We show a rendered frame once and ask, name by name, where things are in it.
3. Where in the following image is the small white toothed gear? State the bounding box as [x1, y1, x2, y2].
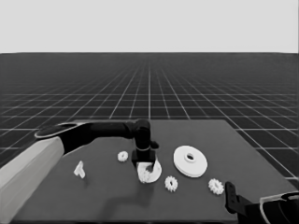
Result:
[117, 150, 129, 163]
[207, 177, 225, 196]
[138, 167, 152, 184]
[164, 175, 179, 192]

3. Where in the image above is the large thick white disc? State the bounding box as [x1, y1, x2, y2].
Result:
[173, 145, 208, 178]

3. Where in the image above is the white round carrier with pins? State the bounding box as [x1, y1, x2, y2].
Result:
[136, 158, 163, 185]

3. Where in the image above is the small white T-shaped piece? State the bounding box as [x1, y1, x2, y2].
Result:
[73, 160, 86, 179]

